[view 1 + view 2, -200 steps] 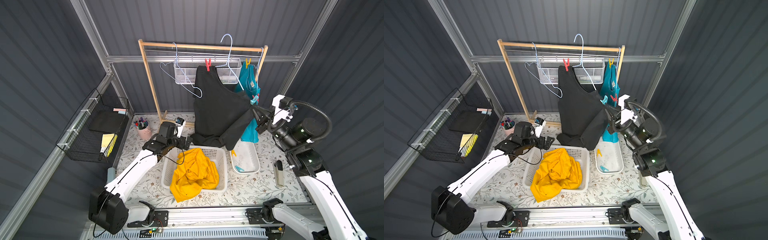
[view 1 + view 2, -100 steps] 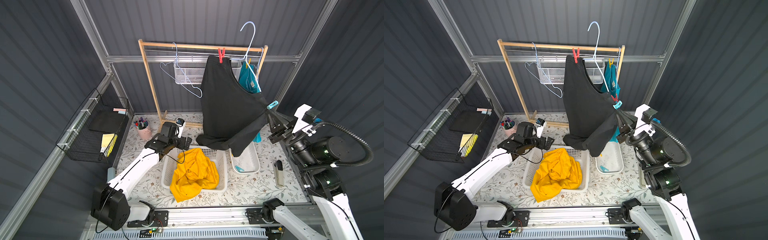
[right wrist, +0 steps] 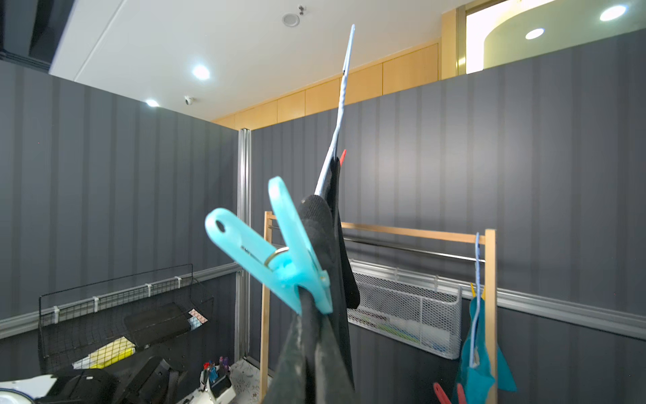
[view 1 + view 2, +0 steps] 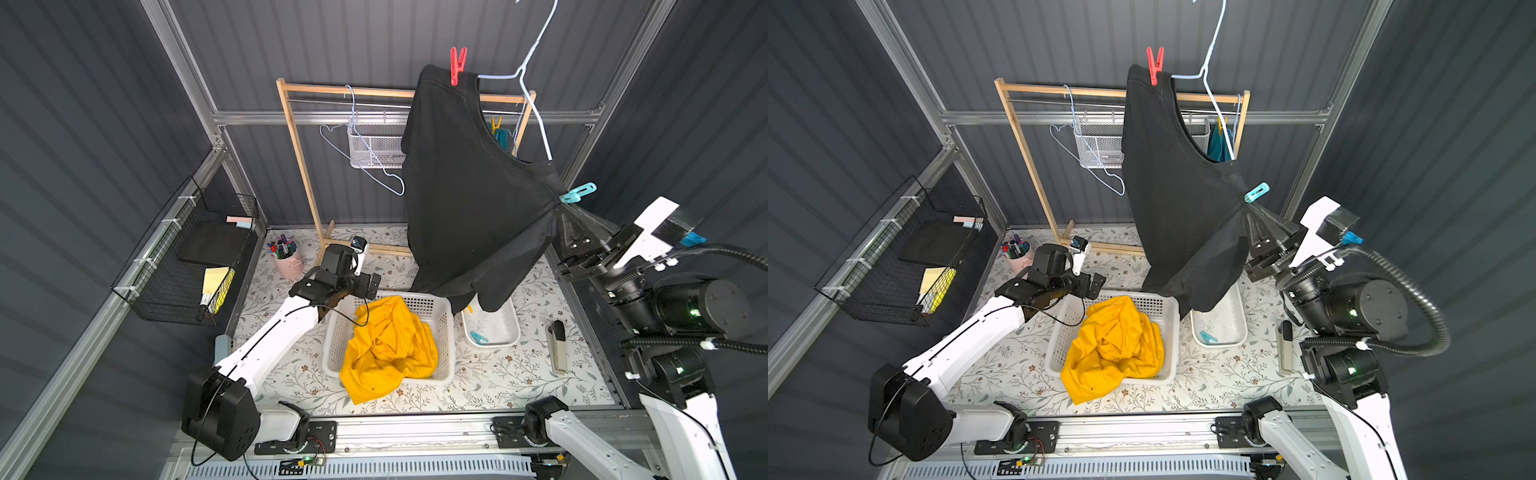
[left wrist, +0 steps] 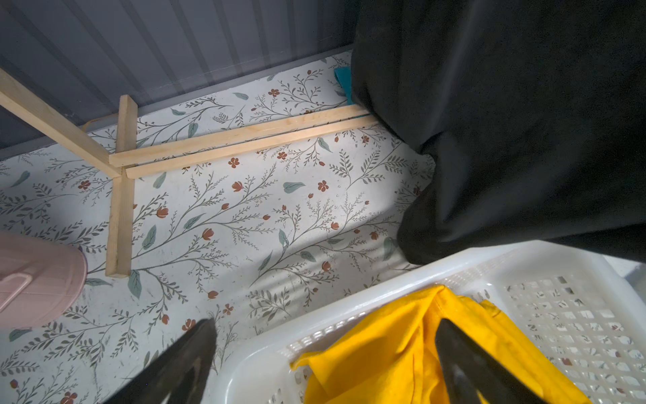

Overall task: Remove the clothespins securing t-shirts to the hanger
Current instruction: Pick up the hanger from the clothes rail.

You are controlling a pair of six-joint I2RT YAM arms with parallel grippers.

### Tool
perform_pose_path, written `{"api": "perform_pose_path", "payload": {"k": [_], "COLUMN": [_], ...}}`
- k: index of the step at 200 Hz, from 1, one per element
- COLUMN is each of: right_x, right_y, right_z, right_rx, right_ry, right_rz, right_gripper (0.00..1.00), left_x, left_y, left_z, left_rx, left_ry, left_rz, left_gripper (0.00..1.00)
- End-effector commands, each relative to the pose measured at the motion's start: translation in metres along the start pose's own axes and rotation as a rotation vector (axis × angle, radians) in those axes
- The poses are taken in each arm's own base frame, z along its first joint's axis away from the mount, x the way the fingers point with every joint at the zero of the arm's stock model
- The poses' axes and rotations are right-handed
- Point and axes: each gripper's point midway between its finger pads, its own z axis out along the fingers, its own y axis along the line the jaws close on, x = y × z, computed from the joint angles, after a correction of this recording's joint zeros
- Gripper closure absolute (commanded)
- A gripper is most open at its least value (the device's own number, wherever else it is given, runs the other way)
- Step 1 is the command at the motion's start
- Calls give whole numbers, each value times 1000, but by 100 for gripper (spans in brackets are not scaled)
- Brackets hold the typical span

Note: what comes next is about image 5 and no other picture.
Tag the wooden clothes rack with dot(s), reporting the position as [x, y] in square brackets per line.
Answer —
[129, 162]

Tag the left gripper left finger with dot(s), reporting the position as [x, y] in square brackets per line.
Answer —
[178, 375]

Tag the white perforated laundry basket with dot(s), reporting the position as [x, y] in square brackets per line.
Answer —
[572, 304]

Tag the pink pen cup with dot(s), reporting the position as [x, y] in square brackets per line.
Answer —
[39, 280]

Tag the black t-shirt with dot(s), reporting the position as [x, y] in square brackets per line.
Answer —
[533, 112]

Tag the teal t-shirt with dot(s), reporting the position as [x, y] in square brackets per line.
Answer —
[343, 76]

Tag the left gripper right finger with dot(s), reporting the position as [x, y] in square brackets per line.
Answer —
[471, 375]

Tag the yellow t-shirt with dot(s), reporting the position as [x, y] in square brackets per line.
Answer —
[391, 356]

